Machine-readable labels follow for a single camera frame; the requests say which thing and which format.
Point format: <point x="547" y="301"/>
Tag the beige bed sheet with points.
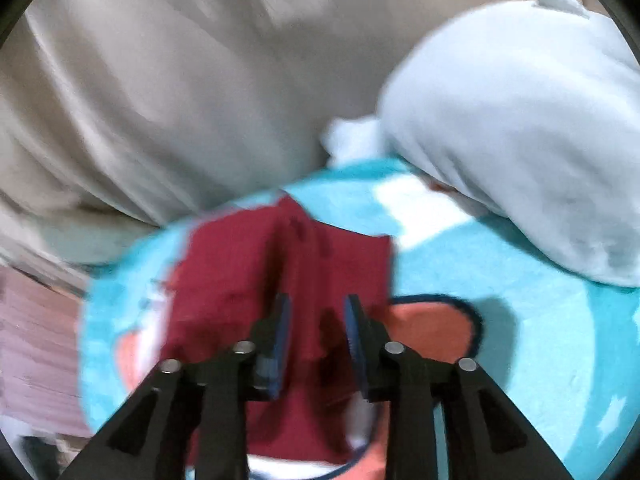
<point x="165" y="85"/>

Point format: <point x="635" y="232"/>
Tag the dark red small garment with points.
<point x="240" y="280"/>

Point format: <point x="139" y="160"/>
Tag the light blue plush toy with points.
<point x="520" y="125"/>

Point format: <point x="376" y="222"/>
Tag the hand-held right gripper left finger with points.
<point x="280" y="340"/>

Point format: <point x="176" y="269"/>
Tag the pink striped cloth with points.
<point x="35" y="350"/>

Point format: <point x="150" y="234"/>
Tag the turquoise cartoon print blanket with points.
<point x="520" y="340"/>

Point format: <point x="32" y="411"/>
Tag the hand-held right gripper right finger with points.
<point x="354" y="340"/>

